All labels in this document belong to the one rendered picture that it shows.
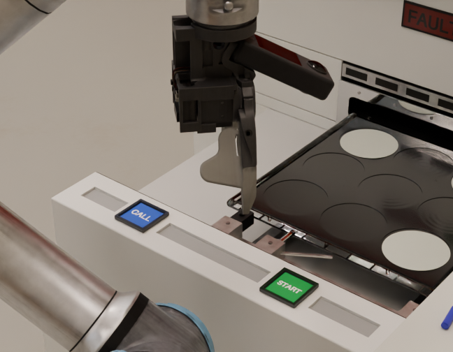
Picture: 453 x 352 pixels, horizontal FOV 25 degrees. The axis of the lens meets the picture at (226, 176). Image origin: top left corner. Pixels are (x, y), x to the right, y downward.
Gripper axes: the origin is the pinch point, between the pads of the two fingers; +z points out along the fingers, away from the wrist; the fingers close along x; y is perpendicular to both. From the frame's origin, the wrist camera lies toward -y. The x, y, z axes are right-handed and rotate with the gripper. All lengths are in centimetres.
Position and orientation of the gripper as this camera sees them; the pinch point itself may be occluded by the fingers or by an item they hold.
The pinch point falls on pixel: (240, 178)
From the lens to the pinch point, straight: 115.8
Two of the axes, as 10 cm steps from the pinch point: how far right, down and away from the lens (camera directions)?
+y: -9.9, 0.8, -1.3
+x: 1.6, 5.3, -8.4
